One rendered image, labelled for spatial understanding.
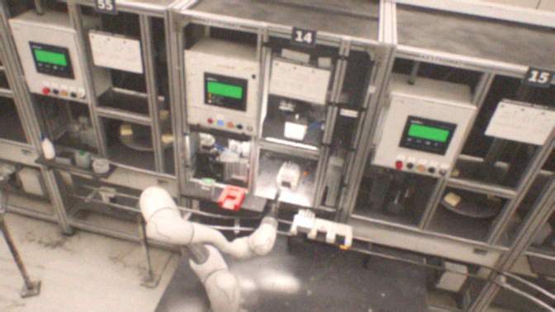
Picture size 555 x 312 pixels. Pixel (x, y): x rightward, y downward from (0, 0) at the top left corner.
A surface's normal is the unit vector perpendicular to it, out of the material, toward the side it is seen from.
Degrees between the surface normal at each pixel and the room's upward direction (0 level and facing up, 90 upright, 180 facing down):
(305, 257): 0
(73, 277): 0
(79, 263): 0
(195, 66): 90
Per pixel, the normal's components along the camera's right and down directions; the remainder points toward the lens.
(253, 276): 0.09, -0.79
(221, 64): -0.22, 0.58
